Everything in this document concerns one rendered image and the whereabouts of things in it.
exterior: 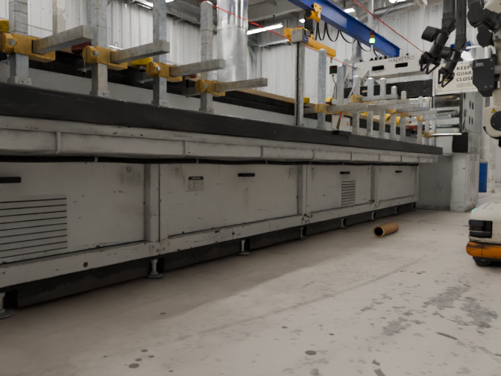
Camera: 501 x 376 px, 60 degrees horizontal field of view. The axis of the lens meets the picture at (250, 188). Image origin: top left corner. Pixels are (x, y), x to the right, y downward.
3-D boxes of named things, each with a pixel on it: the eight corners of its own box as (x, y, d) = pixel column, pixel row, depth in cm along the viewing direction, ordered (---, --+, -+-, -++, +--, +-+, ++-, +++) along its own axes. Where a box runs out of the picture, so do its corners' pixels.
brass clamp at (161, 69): (183, 80, 164) (183, 67, 164) (156, 74, 153) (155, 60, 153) (172, 83, 168) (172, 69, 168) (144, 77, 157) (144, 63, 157)
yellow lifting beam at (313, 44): (335, 61, 839) (335, 44, 837) (288, 40, 703) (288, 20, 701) (331, 62, 844) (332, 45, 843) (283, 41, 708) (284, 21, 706)
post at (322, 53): (325, 131, 260) (326, 49, 257) (322, 130, 257) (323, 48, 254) (320, 131, 262) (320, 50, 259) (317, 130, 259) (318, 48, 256)
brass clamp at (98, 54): (128, 69, 144) (128, 53, 144) (92, 60, 133) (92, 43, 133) (117, 71, 148) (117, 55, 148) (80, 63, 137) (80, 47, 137)
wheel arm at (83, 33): (95, 43, 108) (95, 26, 107) (82, 40, 105) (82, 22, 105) (11, 66, 134) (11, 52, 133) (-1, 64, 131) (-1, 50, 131)
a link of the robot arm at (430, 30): (452, 21, 220) (455, 25, 227) (430, 13, 225) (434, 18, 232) (440, 44, 223) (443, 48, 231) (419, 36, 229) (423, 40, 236)
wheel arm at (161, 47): (171, 55, 127) (170, 40, 127) (162, 53, 125) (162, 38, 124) (85, 73, 153) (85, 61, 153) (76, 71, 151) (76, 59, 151)
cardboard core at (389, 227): (399, 221, 323) (384, 226, 299) (398, 232, 324) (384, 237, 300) (388, 221, 328) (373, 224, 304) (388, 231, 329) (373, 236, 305)
